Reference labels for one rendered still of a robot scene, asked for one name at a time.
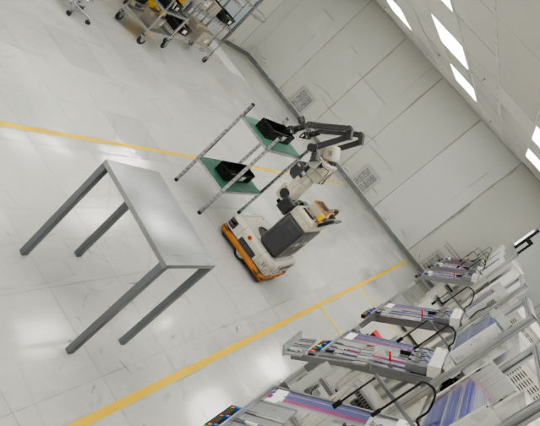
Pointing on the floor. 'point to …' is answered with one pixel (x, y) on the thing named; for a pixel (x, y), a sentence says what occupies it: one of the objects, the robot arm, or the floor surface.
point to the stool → (79, 9)
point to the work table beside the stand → (159, 199)
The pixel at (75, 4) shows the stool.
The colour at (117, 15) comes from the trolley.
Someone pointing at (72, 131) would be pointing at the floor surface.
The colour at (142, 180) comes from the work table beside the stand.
